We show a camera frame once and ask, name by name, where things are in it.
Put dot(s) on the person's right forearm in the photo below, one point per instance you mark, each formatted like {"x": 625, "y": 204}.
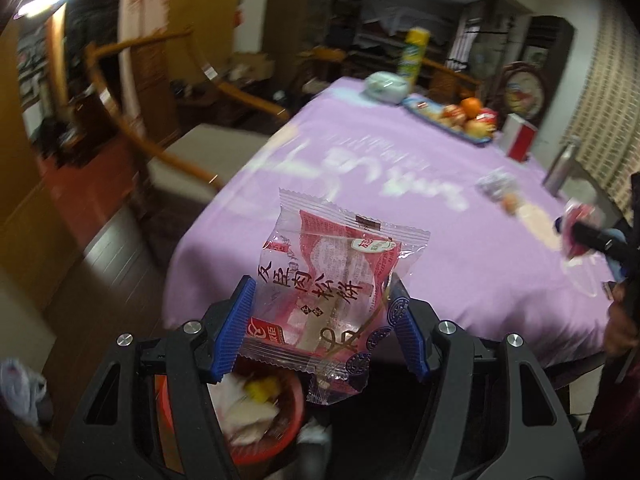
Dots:
{"x": 620, "y": 395}

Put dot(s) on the yellow green carton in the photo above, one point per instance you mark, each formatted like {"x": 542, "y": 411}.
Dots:
{"x": 414, "y": 55}

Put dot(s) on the orange jelly cup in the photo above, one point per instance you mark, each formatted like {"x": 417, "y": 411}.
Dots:
{"x": 510, "y": 204}

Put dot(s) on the red plastic waste basket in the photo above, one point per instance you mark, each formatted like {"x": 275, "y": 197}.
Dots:
{"x": 280, "y": 440}

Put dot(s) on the white plastic bag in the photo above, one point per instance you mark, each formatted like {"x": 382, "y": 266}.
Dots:
{"x": 22, "y": 390}

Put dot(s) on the orange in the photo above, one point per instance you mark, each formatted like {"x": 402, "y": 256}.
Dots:
{"x": 471, "y": 107}

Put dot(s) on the red jelly cup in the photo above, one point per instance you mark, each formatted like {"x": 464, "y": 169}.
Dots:
{"x": 580, "y": 215}

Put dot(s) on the wooden armchair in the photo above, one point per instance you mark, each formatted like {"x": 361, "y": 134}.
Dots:
{"x": 125, "y": 125}

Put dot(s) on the crumpled white paper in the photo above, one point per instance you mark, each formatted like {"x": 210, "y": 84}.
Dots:
{"x": 247, "y": 417}

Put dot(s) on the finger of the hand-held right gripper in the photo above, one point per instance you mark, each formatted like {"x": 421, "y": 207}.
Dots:
{"x": 597, "y": 239}

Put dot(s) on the wooden door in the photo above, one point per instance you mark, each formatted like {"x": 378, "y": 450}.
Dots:
{"x": 20, "y": 160}

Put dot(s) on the cardboard box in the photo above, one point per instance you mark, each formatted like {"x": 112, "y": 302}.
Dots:
{"x": 250, "y": 67}

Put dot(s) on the person's right hand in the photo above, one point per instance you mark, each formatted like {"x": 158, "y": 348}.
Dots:
{"x": 620, "y": 325}

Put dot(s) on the wooden chair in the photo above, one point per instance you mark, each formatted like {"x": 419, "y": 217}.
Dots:
{"x": 450, "y": 80}

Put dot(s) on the metal water bottle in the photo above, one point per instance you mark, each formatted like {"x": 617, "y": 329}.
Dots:
{"x": 560, "y": 165}

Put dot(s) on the foam-netted red apple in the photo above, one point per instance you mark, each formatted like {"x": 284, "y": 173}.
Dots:
{"x": 452, "y": 114}

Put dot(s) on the ceiling light bar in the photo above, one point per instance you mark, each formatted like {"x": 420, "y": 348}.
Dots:
{"x": 45, "y": 2}

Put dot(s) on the round embroidered table screen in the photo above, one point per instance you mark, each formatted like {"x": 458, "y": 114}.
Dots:
{"x": 522, "y": 91}

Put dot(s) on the purple printed tablecloth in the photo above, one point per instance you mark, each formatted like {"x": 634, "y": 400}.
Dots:
{"x": 350, "y": 160}

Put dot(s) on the floral curtain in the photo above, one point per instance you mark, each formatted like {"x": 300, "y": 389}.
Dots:
{"x": 142, "y": 10}

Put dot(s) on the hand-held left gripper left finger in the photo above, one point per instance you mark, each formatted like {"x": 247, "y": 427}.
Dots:
{"x": 232, "y": 330}

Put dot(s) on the small yellow scrap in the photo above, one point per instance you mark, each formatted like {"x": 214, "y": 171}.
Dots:
{"x": 261, "y": 391}

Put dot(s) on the red and white tissue box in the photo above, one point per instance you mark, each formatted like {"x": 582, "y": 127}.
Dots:
{"x": 520, "y": 140}

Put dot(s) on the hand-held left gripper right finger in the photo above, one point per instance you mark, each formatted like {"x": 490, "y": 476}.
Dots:
{"x": 412, "y": 340}

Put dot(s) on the pink clear snack wrapper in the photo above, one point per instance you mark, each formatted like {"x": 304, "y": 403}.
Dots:
{"x": 325, "y": 270}

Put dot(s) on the pale green pouch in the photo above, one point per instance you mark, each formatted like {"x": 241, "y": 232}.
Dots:
{"x": 386, "y": 87}

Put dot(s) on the yellow red apple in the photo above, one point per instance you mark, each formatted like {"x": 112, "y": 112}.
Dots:
{"x": 477, "y": 129}

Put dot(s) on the blue fruit plate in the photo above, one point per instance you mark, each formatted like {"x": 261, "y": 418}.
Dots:
{"x": 425, "y": 110}

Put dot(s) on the dark framed wall picture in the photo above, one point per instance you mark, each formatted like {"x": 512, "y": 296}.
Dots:
{"x": 540, "y": 50}

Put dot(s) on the red snack packet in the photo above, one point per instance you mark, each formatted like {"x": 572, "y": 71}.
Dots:
{"x": 490, "y": 117}

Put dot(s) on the clear plastic bag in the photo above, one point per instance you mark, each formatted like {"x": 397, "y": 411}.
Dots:
{"x": 495, "y": 182}

